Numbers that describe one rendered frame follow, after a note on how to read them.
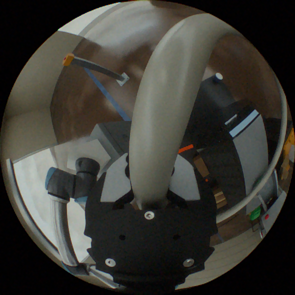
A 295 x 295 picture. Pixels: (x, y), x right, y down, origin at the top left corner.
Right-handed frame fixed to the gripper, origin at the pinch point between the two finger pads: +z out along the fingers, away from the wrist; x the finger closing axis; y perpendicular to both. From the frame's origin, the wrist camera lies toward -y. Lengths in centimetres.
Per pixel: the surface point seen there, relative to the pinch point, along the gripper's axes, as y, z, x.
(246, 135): 5, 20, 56
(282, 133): -7.0, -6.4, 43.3
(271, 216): 30, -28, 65
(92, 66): -63, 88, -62
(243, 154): 16, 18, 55
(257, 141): 6, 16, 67
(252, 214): 141, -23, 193
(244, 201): 19.1, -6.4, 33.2
